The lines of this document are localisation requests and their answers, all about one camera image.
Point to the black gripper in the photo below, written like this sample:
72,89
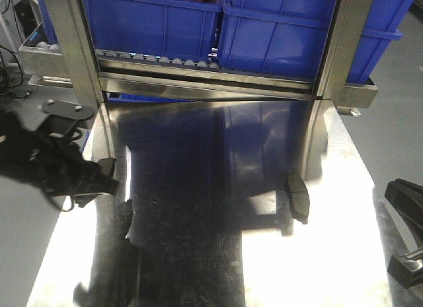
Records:
51,164

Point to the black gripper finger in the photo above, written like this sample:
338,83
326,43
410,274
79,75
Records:
406,269
406,198

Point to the dark grey brake pad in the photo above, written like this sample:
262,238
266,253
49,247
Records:
298,197

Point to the large blue bin left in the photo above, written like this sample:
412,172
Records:
181,29

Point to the large blue bin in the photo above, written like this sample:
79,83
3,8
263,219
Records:
181,29
287,37

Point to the large blue bin right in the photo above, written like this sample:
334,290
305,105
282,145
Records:
287,37

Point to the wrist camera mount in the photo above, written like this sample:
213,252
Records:
67,110

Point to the steel rack frame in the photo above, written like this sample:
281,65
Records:
76,65

